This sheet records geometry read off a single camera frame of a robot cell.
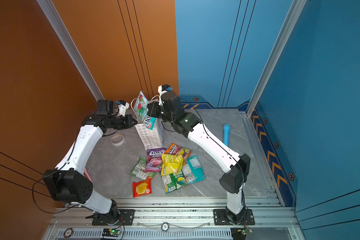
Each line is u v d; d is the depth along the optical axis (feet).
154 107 1.94
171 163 2.78
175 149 3.10
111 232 2.32
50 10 2.29
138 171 2.89
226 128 3.47
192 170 2.84
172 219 2.43
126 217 2.42
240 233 2.33
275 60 2.90
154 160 2.93
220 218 2.38
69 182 1.36
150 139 2.97
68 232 2.29
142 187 2.71
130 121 2.31
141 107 2.34
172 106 1.63
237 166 1.44
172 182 2.71
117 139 3.44
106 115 2.00
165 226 2.33
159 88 2.04
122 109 2.41
